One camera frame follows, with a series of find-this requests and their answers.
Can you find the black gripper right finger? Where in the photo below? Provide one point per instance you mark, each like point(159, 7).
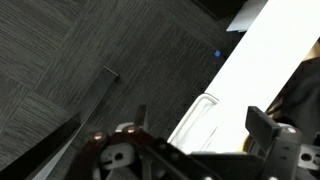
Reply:
point(260, 127)

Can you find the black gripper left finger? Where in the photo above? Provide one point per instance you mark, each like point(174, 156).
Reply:
point(141, 117)

